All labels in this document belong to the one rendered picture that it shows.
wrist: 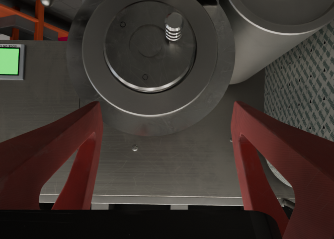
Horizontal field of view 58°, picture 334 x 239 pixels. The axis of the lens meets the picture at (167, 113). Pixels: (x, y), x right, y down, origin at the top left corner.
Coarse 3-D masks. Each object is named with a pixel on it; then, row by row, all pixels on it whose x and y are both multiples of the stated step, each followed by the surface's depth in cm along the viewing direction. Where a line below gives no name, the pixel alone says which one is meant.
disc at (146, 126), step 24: (96, 0) 27; (216, 0) 27; (72, 24) 26; (216, 24) 26; (72, 48) 26; (72, 72) 26; (216, 72) 26; (96, 96) 26; (216, 96) 26; (120, 120) 26; (144, 120) 26; (168, 120) 26; (192, 120) 26
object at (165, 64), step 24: (144, 0) 25; (120, 24) 24; (144, 24) 24; (120, 48) 24; (144, 48) 24; (168, 48) 25; (192, 48) 24; (120, 72) 24; (144, 72) 24; (168, 72) 24
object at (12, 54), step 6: (0, 54) 58; (6, 54) 58; (12, 54) 58; (0, 60) 58; (6, 60) 58; (12, 60) 58; (0, 66) 58; (6, 66) 58; (12, 66) 58; (0, 72) 58; (6, 72) 58; (12, 72) 58
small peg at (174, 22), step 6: (174, 12) 22; (168, 18) 22; (174, 18) 22; (180, 18) 22; (168, 24) 22; (174, 24) 22; (180, 24) 22; (168, 30) 22; (174, 30) 22; (180, 30) 22; (168, 36) 23; (174, 36) 23; (180, 36) 24
